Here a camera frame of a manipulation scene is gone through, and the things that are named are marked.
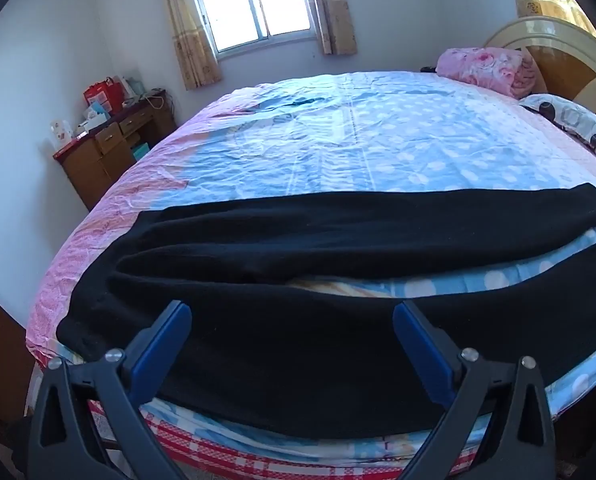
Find red checked mattress cover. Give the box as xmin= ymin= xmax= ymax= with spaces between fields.
xmin=78 ymin=394 xmax=484 ymax=479

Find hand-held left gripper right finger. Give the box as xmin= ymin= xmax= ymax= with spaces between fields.
xmin=392 ymin=300 xmax=559 ymax=480

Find white container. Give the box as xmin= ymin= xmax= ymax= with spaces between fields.
xmin=120 ymin=76 xmax=146 ymax=102

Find cream and wood headboard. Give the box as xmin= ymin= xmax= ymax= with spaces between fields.
xmin=483 ymin=16 xmax=596 ymax=133

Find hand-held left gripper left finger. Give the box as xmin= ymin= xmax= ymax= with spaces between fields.
xmin=26 ymin=300 xmax=194 ymax=480

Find white box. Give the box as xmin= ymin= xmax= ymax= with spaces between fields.
xmin=75 ymin=113 xmax=110 ymax=136

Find red paper bag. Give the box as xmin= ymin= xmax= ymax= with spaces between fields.
xmin=83 ymin=77 xmax=124 ymax=114

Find white pillow with dark circles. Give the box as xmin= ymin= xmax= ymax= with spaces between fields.
xmin=518 ymin=93 xmax=596 ymax=176

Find sliding window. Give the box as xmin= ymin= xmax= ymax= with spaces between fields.
xmin=187 ymin=0 xmax=316 ymax=57

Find black pants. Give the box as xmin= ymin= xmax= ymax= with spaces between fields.
xmin=56 ymin=183 xmax=596 ymax=440

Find pink floral blanket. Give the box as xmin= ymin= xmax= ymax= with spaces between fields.
xmin=437 ymin=47 xmax=542 ymax=100

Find white floral kettle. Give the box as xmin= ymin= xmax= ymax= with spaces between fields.
xmin=49 ymin=119 xmax=74 ymax=150

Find brown wooden wardrobe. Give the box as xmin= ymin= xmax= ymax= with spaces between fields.
xmin=0 ymin=282 xmax=35 ymax=423

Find wooden desk with drawers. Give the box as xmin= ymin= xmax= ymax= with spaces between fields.
xmin=53 ymin=89 xmax=178 ymax=212

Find beige patterned curtain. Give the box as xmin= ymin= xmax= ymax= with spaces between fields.
xmin=159 ymin=0 xmax=224 ymax=92
xmin=311 ymin=0 xmax=359 ymax=57

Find blue and pink bed sheet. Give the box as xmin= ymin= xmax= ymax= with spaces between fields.
xmin=25 ymin=71 xmax=596 ymax=421

